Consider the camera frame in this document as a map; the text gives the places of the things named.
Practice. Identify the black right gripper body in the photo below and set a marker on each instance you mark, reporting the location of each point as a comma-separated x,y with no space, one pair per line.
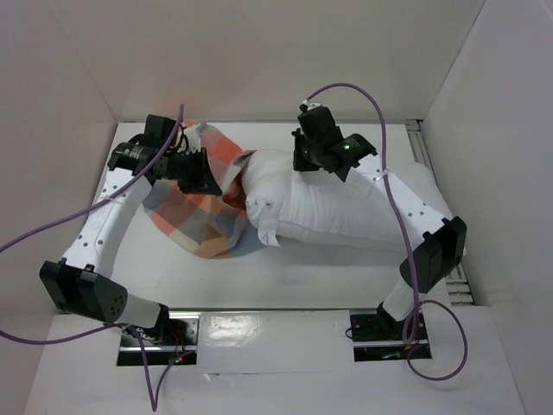
302,157

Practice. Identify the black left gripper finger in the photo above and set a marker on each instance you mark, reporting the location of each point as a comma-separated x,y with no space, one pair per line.
203,184
192,164

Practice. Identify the orange grey checked pillowcase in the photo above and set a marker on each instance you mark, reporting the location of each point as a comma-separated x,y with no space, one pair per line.
208,226

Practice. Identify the white pillow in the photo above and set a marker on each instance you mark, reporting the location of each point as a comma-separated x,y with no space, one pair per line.
314,207

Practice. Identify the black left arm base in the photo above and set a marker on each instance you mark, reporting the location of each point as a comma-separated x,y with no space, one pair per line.
176,343

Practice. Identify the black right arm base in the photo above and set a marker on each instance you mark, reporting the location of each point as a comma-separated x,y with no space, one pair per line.
378,337

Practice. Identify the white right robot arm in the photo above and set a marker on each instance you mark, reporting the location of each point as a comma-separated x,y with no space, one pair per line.
433,242

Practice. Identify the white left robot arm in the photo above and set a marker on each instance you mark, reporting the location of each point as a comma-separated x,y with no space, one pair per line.
80,281

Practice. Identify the white pillow label tag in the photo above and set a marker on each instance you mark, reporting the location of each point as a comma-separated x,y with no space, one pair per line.
267,232

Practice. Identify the aluminium table edge rail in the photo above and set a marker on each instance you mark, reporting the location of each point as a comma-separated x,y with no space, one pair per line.
459,290

